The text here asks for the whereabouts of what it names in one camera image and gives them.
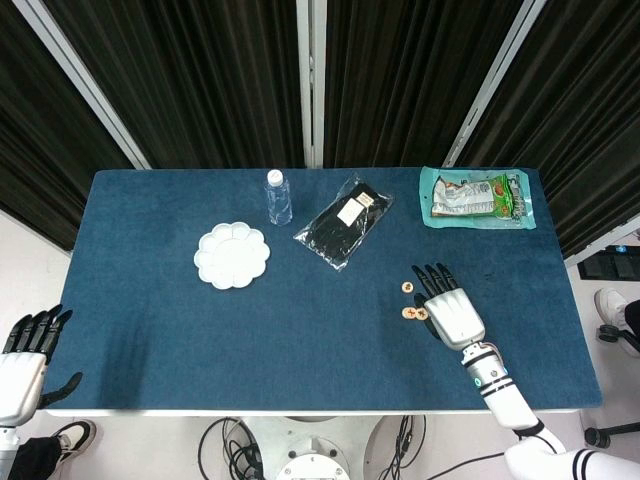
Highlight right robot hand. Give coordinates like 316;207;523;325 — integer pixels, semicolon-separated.
411;262;487;350

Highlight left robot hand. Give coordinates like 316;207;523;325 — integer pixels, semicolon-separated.
0;303;84;429

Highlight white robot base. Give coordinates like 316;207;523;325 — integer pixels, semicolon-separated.
239;414;386;480

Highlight black trouser leg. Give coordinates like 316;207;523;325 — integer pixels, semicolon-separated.
8;434;67;480

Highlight black and white sneaker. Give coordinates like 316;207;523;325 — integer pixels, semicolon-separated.
52;419;97;466

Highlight teal plastic pouch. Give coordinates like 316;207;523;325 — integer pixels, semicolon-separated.
418;165;538;231

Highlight green and silver snack bag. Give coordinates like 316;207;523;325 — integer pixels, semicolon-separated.
430;172;531;221

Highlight black gloves in clear bag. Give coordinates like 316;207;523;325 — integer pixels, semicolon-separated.
292;173;396;273

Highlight blue velvet tablecloth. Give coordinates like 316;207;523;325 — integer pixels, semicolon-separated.
42;167;604;414

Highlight black chair caster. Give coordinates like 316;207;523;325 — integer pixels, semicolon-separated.
583;426;615;450
597;322;640;357

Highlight black box with blue light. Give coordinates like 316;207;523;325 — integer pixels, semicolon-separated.
577;243;640;281

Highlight clear plastic water bottle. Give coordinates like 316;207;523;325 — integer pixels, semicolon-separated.
263;168;294;226

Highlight black pleated curtain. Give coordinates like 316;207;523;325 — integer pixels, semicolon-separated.
462;0;640;260
42;0;306;170
0;0;132;252
323;0;532;170

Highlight white flower-shaped paint palette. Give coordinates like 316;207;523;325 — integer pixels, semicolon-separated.
193;220;272;291

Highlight black floor cable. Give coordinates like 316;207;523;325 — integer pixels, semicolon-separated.
197;417;266;480
382;413;429;480

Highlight white table frame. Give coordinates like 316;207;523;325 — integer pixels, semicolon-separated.
44;407;584;419

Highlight white frame post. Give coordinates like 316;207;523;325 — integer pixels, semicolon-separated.
441;0;569;169
295;0;327;169
10;0;152;170

